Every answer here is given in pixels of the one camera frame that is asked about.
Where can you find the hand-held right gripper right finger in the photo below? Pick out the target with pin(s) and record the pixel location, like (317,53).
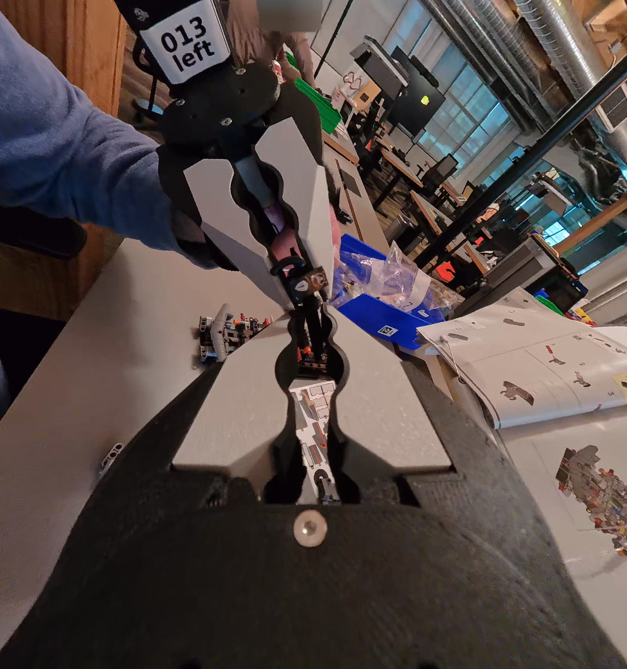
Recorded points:
(391,402)

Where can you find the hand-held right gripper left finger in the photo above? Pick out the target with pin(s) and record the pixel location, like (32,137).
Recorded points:
(229,407)

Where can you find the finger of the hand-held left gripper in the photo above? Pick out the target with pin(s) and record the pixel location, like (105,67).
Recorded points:
(219,209)
(305,183)

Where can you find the black lego axle piece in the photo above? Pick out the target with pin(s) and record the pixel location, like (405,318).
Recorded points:
(313,329)

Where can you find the person's left forearm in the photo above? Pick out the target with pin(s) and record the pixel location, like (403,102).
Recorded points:
(57,146)

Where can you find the grey curved lego assembly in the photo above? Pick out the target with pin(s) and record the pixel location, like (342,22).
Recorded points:
(222,334)

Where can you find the black orange lego chassis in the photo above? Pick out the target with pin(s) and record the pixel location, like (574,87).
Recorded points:
(313,367)

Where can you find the long light grey lego beam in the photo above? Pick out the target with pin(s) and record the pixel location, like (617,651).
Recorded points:
(112,454)

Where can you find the lego instruction booklet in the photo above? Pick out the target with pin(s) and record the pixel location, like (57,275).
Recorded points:
(527,366)

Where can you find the person's left hand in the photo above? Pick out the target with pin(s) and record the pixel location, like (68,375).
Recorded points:
(286,243)

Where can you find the dark square mat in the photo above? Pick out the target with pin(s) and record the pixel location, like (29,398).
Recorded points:
(351,182)

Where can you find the green plastic bin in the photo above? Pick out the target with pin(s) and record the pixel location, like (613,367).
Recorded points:
(321,107)

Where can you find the blue plastic bin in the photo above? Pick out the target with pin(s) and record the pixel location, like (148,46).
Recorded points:
(376,313)

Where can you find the wooden top desk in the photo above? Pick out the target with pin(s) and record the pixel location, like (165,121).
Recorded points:
(397,167)

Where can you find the clear plastic bag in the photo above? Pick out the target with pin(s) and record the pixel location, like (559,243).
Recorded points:
(358,264)

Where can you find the grey trash can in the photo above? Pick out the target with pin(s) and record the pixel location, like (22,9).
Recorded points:
(402,232)

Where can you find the white sign with red drawing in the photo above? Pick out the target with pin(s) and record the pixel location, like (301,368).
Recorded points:
(352,82)

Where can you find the clear bag with white label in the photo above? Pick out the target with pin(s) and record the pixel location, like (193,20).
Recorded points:
(412,282)

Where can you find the wooden cabinet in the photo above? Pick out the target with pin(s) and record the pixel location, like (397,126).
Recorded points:
(93,52)

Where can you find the large black screen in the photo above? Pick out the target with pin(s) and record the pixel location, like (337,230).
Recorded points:
(415,104)

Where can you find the grey black boxy device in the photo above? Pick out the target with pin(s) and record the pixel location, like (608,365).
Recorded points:
(381,68)

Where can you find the black desk monitor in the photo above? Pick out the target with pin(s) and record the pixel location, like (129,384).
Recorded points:
(445,170)

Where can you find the black grey equipment case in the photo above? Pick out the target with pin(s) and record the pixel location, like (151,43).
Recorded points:
(522,266)

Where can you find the black office chair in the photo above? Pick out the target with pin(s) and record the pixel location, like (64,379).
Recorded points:
(31,235)

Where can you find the black metal pole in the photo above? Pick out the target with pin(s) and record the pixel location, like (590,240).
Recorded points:
(527,151)

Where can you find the silver spiral duct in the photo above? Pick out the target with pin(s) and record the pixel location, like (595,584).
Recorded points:
(569,57)

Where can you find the white wall vent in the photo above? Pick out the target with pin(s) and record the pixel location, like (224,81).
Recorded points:
(616,107)

